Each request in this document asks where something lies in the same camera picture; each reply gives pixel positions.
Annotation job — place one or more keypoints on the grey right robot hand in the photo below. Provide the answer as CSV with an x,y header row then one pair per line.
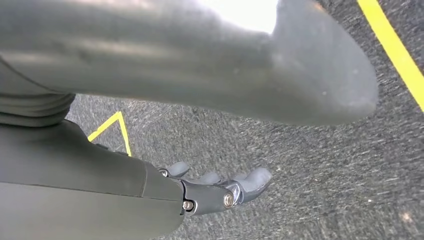
x,y
99,198

